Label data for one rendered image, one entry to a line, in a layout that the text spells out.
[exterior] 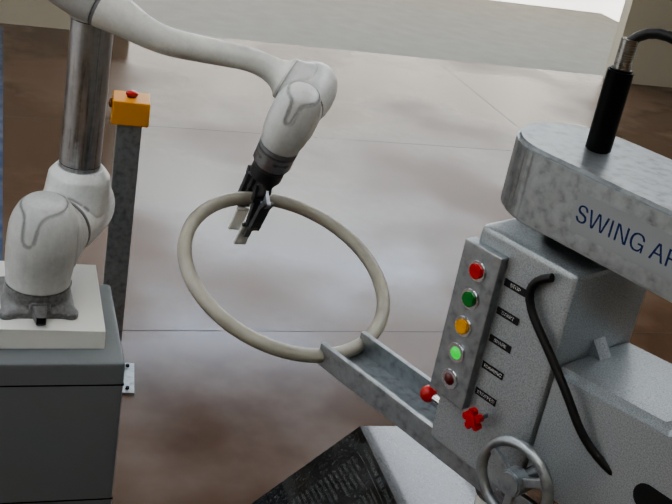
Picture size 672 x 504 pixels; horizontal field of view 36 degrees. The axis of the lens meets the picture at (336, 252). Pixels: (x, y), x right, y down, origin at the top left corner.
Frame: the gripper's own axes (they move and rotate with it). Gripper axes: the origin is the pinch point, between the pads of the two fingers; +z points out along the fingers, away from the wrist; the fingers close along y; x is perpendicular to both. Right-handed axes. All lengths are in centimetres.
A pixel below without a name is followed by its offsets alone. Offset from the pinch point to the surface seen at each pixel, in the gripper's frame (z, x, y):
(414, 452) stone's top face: 10, 29, 58
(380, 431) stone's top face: 14, 25, 50
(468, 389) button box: -43, 3, 79
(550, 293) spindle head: -67, 4, 79
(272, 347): -10.7, -10.1, 44.5
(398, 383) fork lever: -13, 14, 56
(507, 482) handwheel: -42, 2, 96
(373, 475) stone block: 12, 17, 62
